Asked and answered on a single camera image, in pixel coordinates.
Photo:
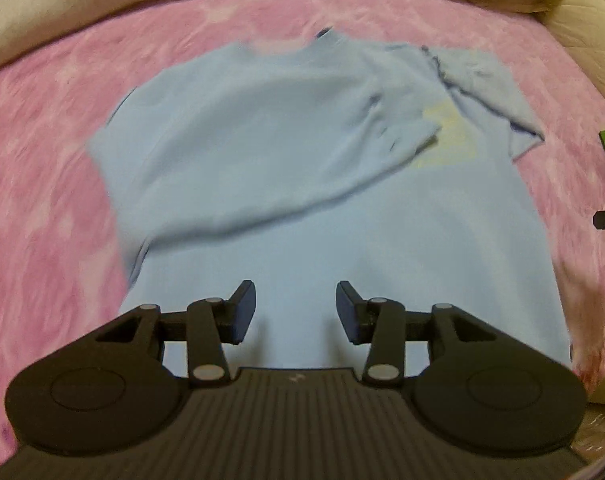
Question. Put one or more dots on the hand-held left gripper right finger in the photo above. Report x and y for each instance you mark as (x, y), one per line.
(346, 311)

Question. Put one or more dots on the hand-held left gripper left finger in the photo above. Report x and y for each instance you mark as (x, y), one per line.
(246, 310)

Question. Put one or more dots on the light blue t-shirt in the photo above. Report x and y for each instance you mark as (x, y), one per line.
(302, 185)

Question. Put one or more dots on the white quilted mattress cover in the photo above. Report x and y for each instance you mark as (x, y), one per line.
(592, 35)

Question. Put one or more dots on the pink floral blanket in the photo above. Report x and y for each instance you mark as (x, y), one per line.
(32, 185)

